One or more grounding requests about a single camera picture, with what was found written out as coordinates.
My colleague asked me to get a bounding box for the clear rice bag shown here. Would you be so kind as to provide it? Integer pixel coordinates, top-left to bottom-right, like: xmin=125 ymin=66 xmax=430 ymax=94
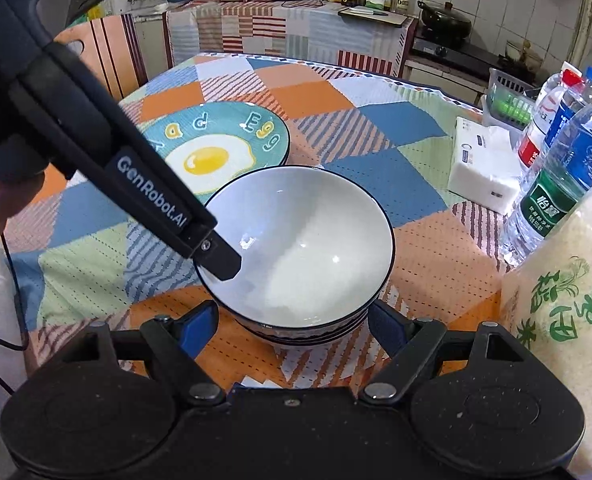
xmin=498 ymin=192 xmax=592 ymax=480

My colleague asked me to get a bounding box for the black gas stove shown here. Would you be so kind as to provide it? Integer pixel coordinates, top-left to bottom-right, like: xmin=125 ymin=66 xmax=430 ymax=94
xmin=411 ymin=35 xmax=537 ymax=83

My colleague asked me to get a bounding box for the white plastic basket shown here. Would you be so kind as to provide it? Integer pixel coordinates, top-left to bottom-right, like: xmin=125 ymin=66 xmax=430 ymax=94
xmin=481 ymin=67 xmax=542 ymax=128

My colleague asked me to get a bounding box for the black wok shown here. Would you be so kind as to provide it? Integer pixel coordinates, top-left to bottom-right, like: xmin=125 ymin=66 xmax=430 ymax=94
xmin=417 ymin=1 xmax=473 ymax=37

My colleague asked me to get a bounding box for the green label water bottle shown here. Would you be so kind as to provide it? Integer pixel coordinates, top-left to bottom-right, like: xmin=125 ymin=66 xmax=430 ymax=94
xmin=501 ymin=102 xmax=592 ymax=267

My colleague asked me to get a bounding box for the striped patchwork counter cloth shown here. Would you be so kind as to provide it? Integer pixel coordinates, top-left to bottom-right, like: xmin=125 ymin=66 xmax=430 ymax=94
xmin=165 ymin=0 xmax=419 ymax=81

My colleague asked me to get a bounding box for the cutting board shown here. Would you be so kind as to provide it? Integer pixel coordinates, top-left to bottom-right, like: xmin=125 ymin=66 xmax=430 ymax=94
xmin=337 ymin=6 xmax=408 ymax=27

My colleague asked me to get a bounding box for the blue label water bottle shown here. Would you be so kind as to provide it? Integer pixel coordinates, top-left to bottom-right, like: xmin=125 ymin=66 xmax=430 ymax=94
xmin=543 ymin=66 xmax=592 ymax=161

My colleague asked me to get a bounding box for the red label water bottle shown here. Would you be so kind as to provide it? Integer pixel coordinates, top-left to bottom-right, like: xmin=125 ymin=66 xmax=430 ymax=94
xmin=517 ymin=69 xmax=584 ymax=171

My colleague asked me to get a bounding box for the blue fried egg plate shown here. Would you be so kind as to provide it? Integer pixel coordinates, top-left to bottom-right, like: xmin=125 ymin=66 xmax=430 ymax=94
xmin=138 ymin=101 xmax=291 ymax=197

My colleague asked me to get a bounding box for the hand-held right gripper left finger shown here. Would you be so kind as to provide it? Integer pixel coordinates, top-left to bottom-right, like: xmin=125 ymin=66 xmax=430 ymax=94
xmin=61 ymin=301 xmax=227 ymax=407

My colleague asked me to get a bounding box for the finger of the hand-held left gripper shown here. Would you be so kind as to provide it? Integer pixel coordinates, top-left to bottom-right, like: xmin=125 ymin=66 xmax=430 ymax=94
xmin=193 ymin=232 xmax=242 ymax=282

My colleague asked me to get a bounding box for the glass lid pot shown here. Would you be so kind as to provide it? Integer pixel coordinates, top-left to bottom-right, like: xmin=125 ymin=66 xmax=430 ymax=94
xmin=505 ymin=40 xmax=545 ymax=74

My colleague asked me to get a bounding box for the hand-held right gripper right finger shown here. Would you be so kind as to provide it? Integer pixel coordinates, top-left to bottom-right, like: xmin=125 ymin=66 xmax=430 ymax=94
xmin=358 ymin=301 xmax=532 ymax=406

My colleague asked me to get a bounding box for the wooden chair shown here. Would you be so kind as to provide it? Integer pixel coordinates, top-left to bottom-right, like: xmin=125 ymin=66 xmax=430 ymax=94
xmin=53 ymin=12 xmax=149 ymax=101

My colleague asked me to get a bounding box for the black cable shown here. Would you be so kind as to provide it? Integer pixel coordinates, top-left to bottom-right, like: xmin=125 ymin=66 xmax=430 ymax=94
xmin=0 ymin=239 xmax=30 ymax=396

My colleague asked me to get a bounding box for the white tissue pack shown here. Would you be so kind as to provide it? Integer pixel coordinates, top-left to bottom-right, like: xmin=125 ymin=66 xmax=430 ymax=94
xmin=447 ymin=116 xmax=523 ymax=211

